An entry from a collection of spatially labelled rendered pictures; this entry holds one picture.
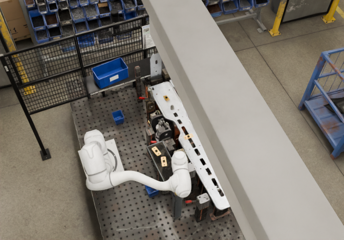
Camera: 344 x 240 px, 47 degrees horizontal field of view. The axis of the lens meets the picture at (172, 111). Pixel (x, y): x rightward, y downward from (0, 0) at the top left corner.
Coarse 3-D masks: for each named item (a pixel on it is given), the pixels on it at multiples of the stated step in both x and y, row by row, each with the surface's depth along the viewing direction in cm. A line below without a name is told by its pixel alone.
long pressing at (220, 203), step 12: (168, 84) 381; (156, 96) 371; (168, 96) 372; (168, 108) 363; (180, 108) 363; (168, 120) 356; (180, 132) 347; (192, 132) 347; (192, 156) 332; (204, 156) 332; (204, 168) 325; (204, 180) 319; (216, 180) 319; (216, 192) 312; (216, 204) 306; (228, 204) 306
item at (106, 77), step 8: (104, 64) 375; (112, 64) 381; (120, 64) 387; (96, 72) 377; (104, 72) 383; (112, 72) 385; (120, 72) 371; (96, 80) 372; (104, 80) 367; (112, 80) 372
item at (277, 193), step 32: (160, 0) 85; (192, 0) 85; (160, 32) 82; (192, 32) 79; (192, 64) 73; (224, 64) 73; (192, 96) 71; (224, 96) 69; (256, 96) 69; (224, 128) 64; (256, 128) 64; (224, 160) 63; (256, 160) 61; (288, 160) 61; (256, 192) 58; (288, 192) 58; (320, 192) 58; (256, 224) 56; (288, 224) 55; (320, 224) 55
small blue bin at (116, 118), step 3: (117, 111) 387; (120, 111) 389; (114, 114) 389; (117, 114) 391; (120, 114) 392; (114, 117) 392; (117, 117) 392; (120, 117) 392; (123, 117) 382; (114, 120) 386; (117, 120) 382; (120, 120) 384; (123, 120) 386; (117, 123) 385; (120, 123) 388
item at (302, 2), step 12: (288, 0) 535; (300, 0) 546; (312, 0) 555; (324, 0) 563; (336, 0) 567; (288, 12) 556; (300, 12) 566; (312, 12) 577; (324, 12) 582; (276, 24) 562
